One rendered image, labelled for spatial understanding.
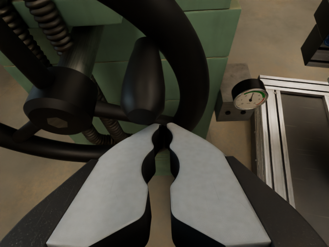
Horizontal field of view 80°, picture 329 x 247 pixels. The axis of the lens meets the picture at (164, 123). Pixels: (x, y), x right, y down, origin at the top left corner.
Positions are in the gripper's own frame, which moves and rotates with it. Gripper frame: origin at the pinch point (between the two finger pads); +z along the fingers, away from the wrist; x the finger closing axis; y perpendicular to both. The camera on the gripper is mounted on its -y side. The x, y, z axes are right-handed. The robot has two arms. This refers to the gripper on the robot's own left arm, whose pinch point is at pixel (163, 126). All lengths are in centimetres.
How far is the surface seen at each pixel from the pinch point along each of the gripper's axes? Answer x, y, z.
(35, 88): -11.4, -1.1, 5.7
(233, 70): 15.7, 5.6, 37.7
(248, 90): 14.4, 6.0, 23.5
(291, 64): 82, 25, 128
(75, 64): -9.4, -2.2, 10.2
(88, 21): -8.0, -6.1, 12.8
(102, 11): -6.3, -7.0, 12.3
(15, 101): -100, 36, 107
